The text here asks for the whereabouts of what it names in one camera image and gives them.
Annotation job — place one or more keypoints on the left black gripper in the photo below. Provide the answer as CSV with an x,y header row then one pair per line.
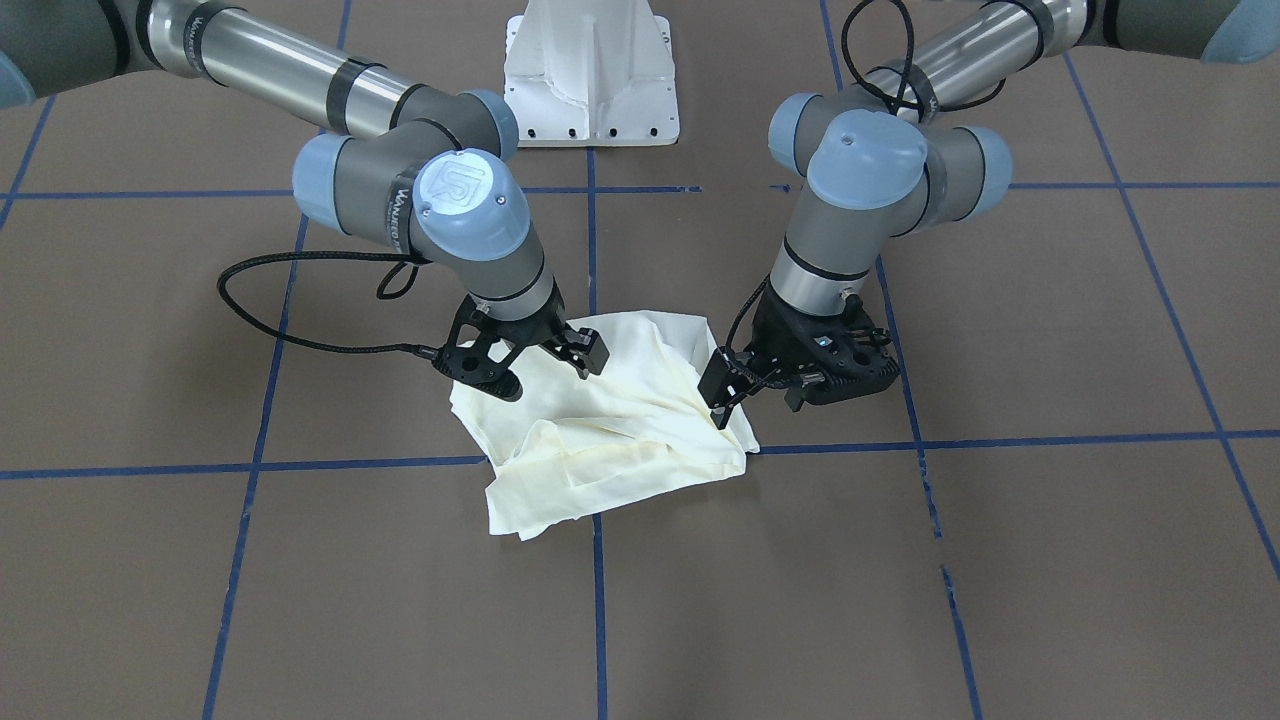
x,y
768,331

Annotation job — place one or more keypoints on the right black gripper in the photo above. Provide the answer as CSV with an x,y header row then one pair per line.
x,y
530,331

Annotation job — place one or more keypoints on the cream cat print shirt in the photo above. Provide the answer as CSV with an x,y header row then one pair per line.
x,y
571,447

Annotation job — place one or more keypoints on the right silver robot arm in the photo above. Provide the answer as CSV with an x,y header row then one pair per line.
x,y
423,173

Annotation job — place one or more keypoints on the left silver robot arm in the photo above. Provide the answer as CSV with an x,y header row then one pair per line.
x,y
875,168

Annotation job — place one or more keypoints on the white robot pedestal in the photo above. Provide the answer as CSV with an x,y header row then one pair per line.
x,y
591,74

